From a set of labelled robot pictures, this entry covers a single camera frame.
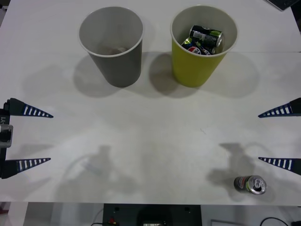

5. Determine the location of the black and green can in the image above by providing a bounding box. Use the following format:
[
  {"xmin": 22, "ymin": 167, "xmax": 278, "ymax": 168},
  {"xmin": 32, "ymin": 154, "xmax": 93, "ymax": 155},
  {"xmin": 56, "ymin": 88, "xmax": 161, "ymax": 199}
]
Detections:
[{"xmin": 189, "ymin": 25, "xmax": 224, "ymax": 48}]

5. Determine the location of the grey plastic bin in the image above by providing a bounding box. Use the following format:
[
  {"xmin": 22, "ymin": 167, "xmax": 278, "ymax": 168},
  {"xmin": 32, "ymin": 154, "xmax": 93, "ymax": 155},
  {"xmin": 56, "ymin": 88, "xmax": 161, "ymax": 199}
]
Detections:
[{"xmin": 78, "ymin": 6, "xmax": 144, "ymax": 88}]

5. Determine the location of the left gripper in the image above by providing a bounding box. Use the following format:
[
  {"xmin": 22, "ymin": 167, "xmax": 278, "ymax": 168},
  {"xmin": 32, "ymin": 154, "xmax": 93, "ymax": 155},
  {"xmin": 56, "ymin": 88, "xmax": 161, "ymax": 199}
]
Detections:
[{"xmin": 0, "ymin": 97, "xmax": 54, "ymax": 180}]

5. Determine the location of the black robot torso base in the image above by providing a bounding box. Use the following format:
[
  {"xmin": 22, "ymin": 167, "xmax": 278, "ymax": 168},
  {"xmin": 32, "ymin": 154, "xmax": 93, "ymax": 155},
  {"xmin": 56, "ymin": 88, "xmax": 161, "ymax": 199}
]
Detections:
[{"xmin": 103, "ymin": 204, "xmax": 202, "ymax": 226}]

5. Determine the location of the blue can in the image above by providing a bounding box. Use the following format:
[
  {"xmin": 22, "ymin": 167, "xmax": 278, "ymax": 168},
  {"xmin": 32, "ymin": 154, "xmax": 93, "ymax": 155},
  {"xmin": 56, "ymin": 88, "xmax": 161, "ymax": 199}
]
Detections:
[{"xmin": 181, "ymin": 36, "xmax": 218, "ymax": 57}]

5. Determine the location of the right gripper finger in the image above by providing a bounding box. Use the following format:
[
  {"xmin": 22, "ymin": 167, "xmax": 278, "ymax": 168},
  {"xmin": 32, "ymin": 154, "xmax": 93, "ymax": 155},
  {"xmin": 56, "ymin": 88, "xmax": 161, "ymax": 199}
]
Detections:
[
  {"xmin": 258, "ymin": 97, "xmax": 301, "ymax": 118},
  {"xmin": 258, "ymin": 157, "xmax": 301, "ymax": 176}
]

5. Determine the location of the yellow-green plastic bin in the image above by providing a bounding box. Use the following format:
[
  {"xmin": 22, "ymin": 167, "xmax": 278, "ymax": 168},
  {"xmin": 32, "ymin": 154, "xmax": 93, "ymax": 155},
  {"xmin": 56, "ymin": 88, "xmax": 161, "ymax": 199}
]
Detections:
[{"xmin": 169, "ymin": 5, "xmax": 238, "ymax": 88}]

